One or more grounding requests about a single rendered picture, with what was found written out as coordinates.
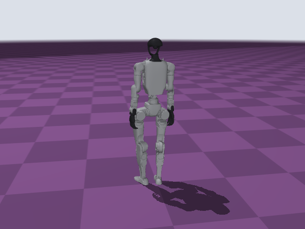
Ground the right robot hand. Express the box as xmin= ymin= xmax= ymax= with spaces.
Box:
xmin=167 ymin=105 xmax=174 ymax=126

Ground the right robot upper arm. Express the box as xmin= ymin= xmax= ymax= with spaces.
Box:
xmin=165 ymin=62 xmax=175 ymax=91

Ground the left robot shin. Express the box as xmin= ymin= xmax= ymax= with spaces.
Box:
xmin=136 ymin=143 xmax=147 ymax=179

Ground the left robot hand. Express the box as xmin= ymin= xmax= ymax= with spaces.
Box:
xmin=129 ymin=109 xmax=138 ymax=129

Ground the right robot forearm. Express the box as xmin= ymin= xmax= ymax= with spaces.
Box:
xmin=167 ymin=89 xmax=174 ymax=110

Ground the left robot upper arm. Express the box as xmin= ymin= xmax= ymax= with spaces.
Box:
xmin=133 ymin=62 xmax=145 ymax=93

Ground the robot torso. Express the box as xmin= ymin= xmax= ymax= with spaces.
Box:
xmin=142 ymin=58 xmax=168 ymax=117

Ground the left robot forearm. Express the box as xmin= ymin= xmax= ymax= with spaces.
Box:
xmin=129 ymin=85 xmax=139 ymax=113

